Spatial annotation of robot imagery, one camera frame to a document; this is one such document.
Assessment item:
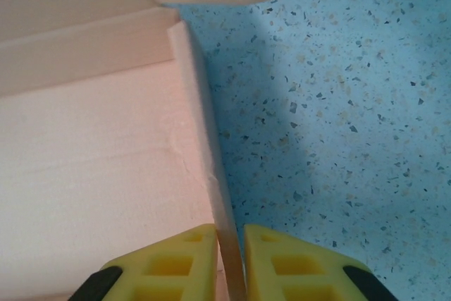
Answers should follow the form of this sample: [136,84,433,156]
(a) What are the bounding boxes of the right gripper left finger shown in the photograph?
[72,223,218,301]

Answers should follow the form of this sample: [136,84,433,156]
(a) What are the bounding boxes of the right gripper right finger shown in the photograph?
[244,223,397,301]

